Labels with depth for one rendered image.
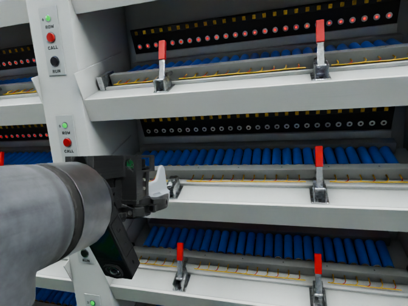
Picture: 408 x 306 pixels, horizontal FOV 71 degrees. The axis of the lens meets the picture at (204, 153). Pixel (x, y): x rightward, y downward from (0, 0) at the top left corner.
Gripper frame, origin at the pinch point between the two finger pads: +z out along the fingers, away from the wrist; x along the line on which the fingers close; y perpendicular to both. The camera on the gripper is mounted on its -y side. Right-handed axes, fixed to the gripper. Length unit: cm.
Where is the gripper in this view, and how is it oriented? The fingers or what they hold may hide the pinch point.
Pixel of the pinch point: (158, 195)
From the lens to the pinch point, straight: 50.8
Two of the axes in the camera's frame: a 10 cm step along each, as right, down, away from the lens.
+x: -9.6, 0.1, 2.7
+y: -0.1, -10.0, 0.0
